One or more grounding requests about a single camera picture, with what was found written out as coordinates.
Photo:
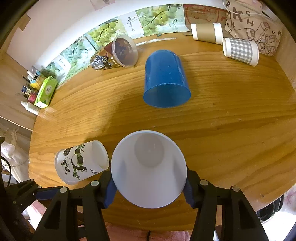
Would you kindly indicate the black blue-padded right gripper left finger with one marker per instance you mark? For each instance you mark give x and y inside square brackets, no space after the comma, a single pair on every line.
[76,214]

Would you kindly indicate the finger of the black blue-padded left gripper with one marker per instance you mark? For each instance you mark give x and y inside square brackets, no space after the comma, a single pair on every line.
[29,191]

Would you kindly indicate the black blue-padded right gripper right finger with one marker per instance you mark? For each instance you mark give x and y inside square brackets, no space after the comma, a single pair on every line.
[239,220]

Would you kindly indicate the plain white cup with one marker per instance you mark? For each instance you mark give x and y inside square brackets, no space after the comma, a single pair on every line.
[149,169]

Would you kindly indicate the white panda print cup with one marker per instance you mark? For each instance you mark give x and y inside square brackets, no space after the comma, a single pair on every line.
[80,162]

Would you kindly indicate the blue plastic cup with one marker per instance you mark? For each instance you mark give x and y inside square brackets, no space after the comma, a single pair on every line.
[165,82]

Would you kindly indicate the grey checked paper cup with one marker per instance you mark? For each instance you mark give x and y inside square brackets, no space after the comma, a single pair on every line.
[245,51]

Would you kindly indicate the robot print plastic cup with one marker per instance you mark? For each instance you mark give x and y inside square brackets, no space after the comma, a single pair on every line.
[121,52]

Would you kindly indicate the brown white paper cup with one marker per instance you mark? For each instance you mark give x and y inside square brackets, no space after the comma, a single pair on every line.
[208,32]

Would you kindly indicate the white lace cloth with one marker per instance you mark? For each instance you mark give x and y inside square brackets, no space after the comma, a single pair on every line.
[14,154]

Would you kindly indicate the white squeeze bottle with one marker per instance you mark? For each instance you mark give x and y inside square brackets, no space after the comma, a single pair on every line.
[30,107]

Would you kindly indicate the pink pen holder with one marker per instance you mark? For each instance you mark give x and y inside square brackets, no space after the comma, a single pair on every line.
[32,97]

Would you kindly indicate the green tissue box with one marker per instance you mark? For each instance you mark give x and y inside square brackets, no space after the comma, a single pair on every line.
[46,92]

